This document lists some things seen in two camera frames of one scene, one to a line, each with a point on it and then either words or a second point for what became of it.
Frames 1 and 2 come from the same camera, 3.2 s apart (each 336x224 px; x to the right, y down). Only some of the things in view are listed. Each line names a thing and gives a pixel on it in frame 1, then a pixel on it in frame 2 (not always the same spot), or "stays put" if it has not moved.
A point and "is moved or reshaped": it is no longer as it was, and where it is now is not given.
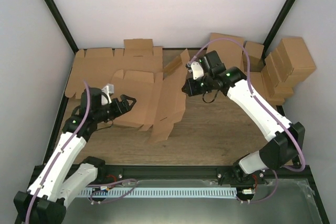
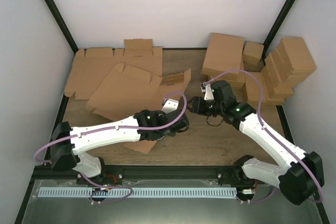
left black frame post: (53, 8) stays put
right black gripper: (192, 91) → (197, 107)
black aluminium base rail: (196, 174) stays put
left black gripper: (121, 109) → (171, 133)
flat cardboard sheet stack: (95, 67) stays put
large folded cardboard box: (230, 52) stays put
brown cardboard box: (160, 97) is moved or reshaped
